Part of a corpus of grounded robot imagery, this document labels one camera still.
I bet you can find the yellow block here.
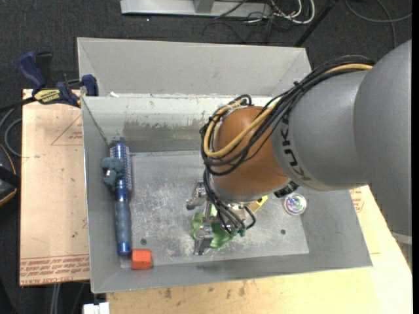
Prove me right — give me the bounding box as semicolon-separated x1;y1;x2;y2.
251;194;269;214

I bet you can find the shiny clear glass disc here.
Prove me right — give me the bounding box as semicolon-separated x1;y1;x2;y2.
283;193;308;216

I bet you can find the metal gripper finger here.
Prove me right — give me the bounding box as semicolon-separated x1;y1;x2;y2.
186;180;208;211
194;223;214;256

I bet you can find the red-orange block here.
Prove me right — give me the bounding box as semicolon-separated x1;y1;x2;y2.
130;249;154;271

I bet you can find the blue round hairbrush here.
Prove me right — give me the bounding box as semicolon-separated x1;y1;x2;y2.
109;140;134;256

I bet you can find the light green soft toy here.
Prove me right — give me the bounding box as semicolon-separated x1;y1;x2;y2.
191;210;234;249

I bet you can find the grey toy animal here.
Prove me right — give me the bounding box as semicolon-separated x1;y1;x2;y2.
100;156;125;187

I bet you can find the grey metal bin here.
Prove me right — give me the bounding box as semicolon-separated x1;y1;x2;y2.
77;37;373;294

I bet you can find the brown cardboard board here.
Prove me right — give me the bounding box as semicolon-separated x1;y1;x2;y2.
19;88;381;287

